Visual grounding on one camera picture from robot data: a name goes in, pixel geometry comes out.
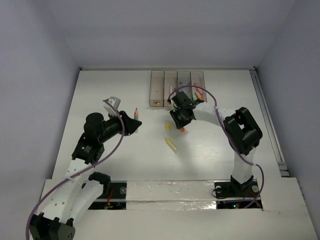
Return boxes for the orange clear highlighter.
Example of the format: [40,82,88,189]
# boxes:
[134,108,139,120]

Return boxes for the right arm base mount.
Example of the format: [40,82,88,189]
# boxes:
[211,180,263,210]

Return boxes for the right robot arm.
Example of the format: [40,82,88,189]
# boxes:
[167,91,263,199]

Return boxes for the green correction tape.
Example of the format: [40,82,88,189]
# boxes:
[192,94,198,101]

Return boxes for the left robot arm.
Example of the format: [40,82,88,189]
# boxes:
[28,111,142,240]

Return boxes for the yellow highlighter cap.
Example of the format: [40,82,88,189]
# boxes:
[165,122,171,131]

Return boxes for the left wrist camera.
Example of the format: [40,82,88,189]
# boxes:
[102,96,121,116]

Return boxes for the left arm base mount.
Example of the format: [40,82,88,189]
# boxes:
[88,181,127,210]

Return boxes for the clear jar of paper clips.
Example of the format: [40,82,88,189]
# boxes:
[178,84,190,93]

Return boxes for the yellow highlighter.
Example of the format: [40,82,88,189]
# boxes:
[164,137,179,153]

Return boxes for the aluminium rail right edge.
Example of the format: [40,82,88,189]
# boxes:
[249,67,291,178]

